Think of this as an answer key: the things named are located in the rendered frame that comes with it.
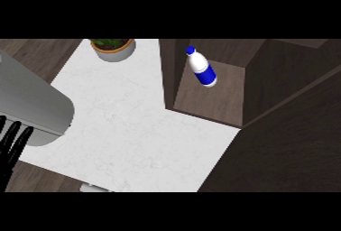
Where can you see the dark wooden cabinet door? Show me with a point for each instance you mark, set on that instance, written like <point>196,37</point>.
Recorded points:
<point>283,144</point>

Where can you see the small white object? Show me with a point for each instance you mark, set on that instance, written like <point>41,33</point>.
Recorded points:
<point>91,188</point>

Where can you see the dark wooden cabinet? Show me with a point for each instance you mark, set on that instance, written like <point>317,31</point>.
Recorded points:
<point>212,90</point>

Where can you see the white and blue water bottle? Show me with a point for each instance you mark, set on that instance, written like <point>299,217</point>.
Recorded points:
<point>200,67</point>

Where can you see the potted green plant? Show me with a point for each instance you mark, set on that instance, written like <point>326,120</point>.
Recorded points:
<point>112,48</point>

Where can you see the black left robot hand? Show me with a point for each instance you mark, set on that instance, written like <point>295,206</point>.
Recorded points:
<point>11,141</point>

